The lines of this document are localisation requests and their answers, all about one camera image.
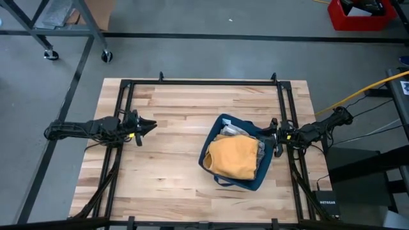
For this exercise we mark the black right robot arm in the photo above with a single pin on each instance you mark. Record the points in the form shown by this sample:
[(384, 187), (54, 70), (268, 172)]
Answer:
[(322, 127)]

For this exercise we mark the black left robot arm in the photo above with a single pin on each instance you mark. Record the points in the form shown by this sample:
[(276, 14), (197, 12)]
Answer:
[(83, 127)]

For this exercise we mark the black equipment stand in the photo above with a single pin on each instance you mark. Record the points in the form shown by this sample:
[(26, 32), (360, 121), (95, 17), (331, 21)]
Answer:
[(367, 166)]

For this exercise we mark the blue fabric bin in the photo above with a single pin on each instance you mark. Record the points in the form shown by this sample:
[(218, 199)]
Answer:
[(207, 140)]

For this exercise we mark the silver padded sheet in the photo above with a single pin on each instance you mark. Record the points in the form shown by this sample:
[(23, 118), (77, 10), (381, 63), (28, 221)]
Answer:
[(57, 12)]

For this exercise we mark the mustard yellow towel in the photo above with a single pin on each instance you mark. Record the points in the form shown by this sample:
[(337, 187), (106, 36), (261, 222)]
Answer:
[(233, 156)]

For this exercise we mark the black Netgear switch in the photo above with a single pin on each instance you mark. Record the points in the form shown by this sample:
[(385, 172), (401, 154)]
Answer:
[(327, 202)]

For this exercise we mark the red plastic crate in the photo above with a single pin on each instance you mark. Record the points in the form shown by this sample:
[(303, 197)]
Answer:
[(338, 22)]

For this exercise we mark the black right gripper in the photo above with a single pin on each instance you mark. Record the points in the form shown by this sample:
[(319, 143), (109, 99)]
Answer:
[(282, 135)]

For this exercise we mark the grey checked towel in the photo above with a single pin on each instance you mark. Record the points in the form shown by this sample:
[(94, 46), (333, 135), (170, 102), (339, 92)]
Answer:
[(234, 130)]

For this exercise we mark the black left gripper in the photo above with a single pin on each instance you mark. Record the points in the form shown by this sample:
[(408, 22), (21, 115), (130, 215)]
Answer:
[(131, 126)]

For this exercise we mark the black table frame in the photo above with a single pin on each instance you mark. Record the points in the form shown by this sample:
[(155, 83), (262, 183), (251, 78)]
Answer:
[(204, 82)]

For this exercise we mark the cardboard box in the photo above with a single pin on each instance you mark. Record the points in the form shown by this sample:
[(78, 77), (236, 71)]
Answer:
[(102, 12)]

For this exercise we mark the metal cart with castors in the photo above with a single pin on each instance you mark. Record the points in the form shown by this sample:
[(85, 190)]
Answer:
[(87, 19)]

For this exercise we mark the black electronic device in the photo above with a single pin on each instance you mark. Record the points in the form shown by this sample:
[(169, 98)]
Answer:
[(367, 4)]

